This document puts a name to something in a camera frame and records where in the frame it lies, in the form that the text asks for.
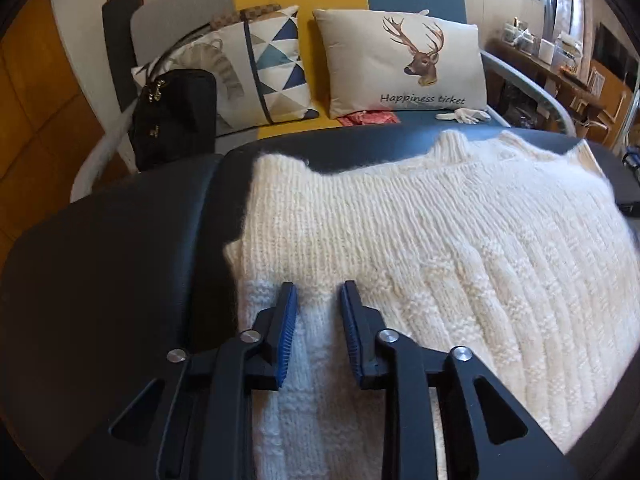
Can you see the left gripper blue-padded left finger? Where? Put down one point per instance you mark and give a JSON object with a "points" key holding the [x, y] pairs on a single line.
{"points": [[194, 420]]}

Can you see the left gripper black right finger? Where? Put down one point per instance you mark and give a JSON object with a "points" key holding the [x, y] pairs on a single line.
{"points": [[443, 402]]}

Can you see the cream knitted sweater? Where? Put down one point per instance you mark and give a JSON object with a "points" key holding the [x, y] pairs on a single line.
{"points": [[519, 253]]}

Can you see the wooden side table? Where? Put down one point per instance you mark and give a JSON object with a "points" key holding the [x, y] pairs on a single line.
{"points": [[584, 108]]}

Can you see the black monitor screen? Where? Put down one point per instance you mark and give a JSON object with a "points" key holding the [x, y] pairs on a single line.
{"points": [[614, 56]]}

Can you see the white glove on sofa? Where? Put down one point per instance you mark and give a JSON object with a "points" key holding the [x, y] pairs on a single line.
{"points": [[464, 116]]}

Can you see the red patterned cloth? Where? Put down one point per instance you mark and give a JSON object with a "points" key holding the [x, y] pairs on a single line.
{"points": [[368, 118]]}

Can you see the deer print cushion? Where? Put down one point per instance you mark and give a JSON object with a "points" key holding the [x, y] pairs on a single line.
{"points": [[384, 60]]}

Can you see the black handbag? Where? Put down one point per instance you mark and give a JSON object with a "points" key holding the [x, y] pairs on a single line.
{"points": [[176, 115]]}

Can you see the grey yellow blue sofa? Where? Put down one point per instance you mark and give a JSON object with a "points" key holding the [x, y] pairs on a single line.
{"points": [[158, 24]]}

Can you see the geometric triangle pattern cushion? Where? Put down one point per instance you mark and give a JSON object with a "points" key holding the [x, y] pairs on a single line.
{"points": [[256, 61]]}

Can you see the black rolled mat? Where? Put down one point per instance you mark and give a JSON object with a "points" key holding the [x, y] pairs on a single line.
{"points": [[116, 19]]}

